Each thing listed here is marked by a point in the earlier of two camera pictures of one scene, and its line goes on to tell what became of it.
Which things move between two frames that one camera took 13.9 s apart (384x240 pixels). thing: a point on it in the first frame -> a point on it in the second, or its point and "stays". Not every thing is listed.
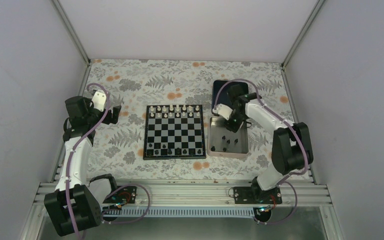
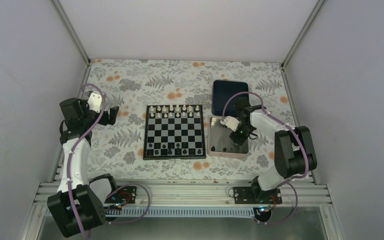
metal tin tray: [222, 142] stays
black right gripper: [233, 128] -> [239, 140]
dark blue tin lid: [222, 97] stays
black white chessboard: [174, 132] stays
